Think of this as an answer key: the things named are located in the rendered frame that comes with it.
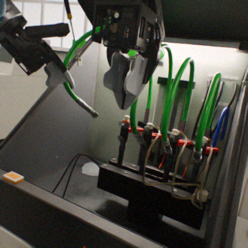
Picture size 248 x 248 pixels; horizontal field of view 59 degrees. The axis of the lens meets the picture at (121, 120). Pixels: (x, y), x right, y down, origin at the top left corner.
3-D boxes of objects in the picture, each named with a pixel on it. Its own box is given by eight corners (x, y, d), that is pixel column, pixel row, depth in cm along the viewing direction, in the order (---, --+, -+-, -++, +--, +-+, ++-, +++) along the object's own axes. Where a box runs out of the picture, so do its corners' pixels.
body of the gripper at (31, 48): (30, 78, 61) (-5, 41, 56) (53, 59, 64) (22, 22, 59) (33, 75, 54) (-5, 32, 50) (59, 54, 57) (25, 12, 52)
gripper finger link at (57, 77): (61, 99, 60) (37, 72, 58) (77, 85, 62) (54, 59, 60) (64, 98, 58) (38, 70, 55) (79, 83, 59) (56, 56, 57)
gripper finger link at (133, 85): (109, 112, 33) (117, 49, 31) (126, 108, 39) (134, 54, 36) (128, 117, 32) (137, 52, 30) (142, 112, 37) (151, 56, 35)
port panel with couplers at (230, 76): (188, 142, 88) (205, 63, 80) (189, 140, 91) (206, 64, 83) (223, 152, 82) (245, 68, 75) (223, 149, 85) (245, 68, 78)
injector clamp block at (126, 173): (94, 205, 76) (99, 165, 72) (108, 192, 85) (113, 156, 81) (194, 251, 62) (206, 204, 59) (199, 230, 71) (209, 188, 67)
